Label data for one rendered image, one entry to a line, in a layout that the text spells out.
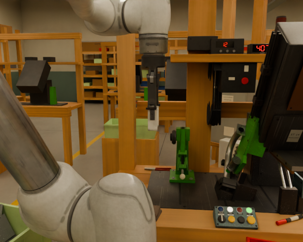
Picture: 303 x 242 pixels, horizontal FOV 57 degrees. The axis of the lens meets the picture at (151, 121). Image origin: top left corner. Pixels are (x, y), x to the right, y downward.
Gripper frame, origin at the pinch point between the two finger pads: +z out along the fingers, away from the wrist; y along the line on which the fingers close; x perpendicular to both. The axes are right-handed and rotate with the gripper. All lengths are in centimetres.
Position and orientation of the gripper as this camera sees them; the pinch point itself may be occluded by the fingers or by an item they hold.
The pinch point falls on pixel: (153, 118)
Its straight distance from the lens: 90.8
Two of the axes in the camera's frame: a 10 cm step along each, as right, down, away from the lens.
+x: 10.0, 0.2, -0.9
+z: 0.0, 9.8, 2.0
